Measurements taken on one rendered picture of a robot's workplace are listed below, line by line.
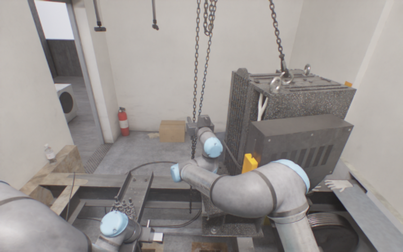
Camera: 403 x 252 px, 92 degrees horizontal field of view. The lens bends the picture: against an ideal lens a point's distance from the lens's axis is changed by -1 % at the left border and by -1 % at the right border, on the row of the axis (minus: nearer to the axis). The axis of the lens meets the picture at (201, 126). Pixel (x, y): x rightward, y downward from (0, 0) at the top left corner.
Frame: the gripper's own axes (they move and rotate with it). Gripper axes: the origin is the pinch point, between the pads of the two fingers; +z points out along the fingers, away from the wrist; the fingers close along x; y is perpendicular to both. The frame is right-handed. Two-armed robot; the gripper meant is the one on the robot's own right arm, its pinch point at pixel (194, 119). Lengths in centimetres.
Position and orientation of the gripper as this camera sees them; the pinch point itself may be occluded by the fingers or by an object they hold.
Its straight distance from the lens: 108.6
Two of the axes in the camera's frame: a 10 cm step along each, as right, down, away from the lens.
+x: 9.5, -0.9, 3.0
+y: -0.5, 8.9, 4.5
